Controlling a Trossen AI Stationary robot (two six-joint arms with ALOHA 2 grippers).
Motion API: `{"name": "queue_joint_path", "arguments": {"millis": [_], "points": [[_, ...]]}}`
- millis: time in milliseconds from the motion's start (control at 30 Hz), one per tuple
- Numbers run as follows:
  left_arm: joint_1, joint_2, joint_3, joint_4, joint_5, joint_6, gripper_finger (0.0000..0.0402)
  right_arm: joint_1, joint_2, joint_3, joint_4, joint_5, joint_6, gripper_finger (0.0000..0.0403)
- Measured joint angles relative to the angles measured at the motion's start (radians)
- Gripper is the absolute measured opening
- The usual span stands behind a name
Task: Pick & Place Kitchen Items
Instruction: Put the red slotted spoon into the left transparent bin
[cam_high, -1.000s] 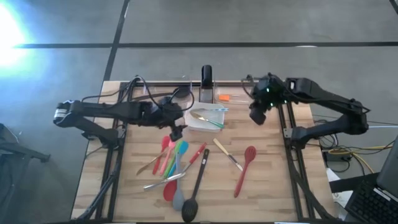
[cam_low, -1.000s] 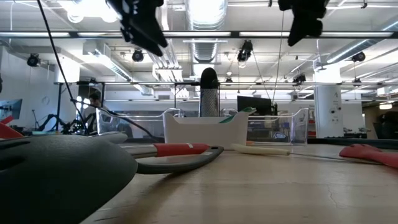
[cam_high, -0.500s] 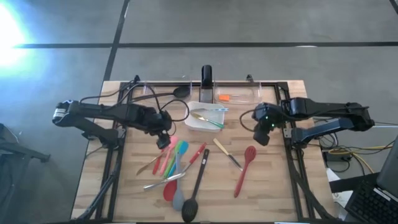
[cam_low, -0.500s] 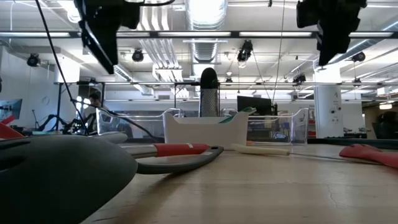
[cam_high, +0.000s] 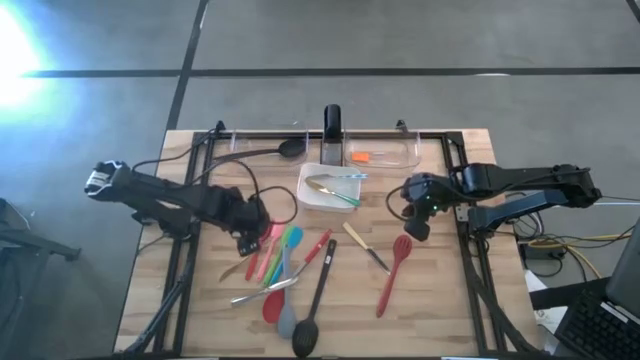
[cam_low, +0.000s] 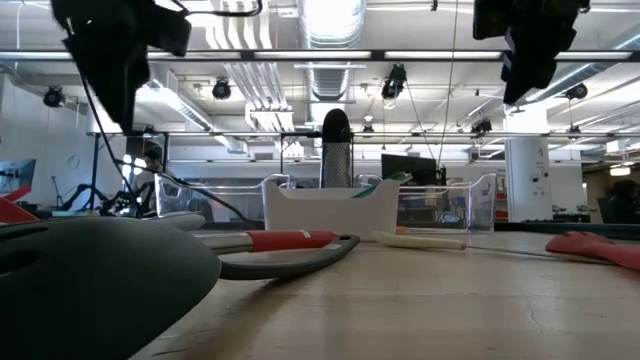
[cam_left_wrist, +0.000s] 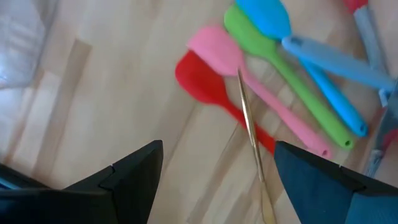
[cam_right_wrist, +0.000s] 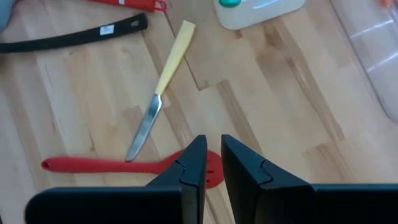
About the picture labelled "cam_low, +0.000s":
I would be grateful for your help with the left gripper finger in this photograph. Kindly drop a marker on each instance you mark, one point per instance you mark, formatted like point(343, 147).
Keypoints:
point(170, 32)
point(120, 85)

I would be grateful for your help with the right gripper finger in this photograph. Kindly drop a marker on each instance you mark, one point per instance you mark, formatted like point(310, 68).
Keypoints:
point(489, 20)
point(527, 72)

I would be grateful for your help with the red slotted spoon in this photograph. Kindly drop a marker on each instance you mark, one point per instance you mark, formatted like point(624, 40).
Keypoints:
point(590, 246)

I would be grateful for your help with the small orange scraper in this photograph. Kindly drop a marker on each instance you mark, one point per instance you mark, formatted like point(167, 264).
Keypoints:
point(402, 230)

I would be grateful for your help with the black slotted spoon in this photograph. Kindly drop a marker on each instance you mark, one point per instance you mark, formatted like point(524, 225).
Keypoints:
point(100, 290)

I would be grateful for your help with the black ceiling spotlight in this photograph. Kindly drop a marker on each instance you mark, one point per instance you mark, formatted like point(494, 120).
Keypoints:
point(577, 91)
point(53, 96)
point(481, 126)
point(395, 80)
point(221, 90)

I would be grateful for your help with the black pole stand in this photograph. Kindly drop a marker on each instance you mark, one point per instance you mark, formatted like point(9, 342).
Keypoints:
point(94, 170)

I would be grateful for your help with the person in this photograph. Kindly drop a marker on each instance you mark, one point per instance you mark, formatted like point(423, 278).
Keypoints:
point(150, 175)
point(622, 200)

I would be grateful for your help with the white building column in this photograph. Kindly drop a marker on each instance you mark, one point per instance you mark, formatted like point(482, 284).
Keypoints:
point(527, 175)

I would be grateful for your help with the bright ceiling lamp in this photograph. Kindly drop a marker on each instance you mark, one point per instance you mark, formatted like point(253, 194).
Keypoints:
point(620, 171)

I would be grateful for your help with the black computer monitor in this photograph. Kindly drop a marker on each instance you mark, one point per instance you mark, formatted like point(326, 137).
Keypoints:
point(407, 170)

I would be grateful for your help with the white plastic bin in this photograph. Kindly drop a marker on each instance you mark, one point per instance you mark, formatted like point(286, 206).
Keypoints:
point(330, 212)

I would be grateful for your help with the silver ceiling air duct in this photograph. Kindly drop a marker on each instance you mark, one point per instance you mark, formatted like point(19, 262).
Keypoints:
point(565, 80)
point(330, 80)

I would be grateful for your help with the wall screen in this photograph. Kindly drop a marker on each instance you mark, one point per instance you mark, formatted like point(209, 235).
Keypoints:
point(17, 172)

